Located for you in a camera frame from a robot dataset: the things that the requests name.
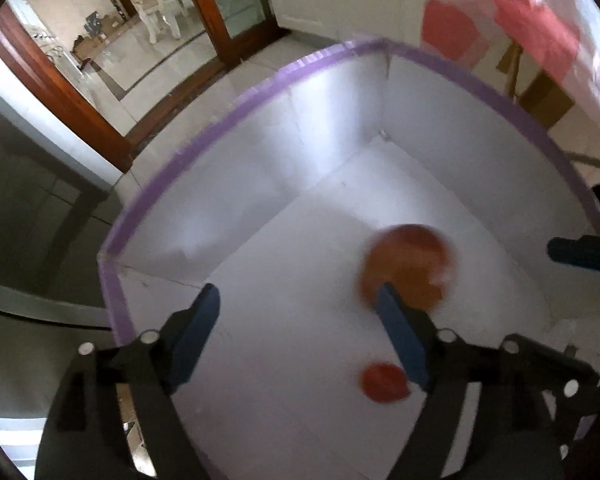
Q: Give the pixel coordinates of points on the large brownish red pomegranate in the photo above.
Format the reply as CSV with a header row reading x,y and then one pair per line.
x,y
410,260

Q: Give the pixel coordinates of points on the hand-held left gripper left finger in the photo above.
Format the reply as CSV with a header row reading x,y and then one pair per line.
x,y
197,330

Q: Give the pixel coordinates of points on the brown wooden door frame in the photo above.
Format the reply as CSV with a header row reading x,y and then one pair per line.
x,y
65,90

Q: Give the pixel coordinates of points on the white box with purple rim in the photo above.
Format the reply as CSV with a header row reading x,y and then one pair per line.
x,y
280,170

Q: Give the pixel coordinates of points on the striped cloth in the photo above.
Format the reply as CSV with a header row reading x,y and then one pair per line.
x,y
15,450

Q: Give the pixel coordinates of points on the wooden framed glass door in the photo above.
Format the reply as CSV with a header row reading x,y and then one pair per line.
x,y
230,5

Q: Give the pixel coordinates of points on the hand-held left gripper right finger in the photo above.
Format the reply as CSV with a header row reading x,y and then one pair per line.
x,y
400,340

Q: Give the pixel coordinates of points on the small red fruit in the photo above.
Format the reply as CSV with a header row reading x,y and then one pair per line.
x,y
380,382

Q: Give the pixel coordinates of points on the red white checked plastic tablecloth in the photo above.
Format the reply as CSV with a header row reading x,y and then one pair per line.
x,y
530,25

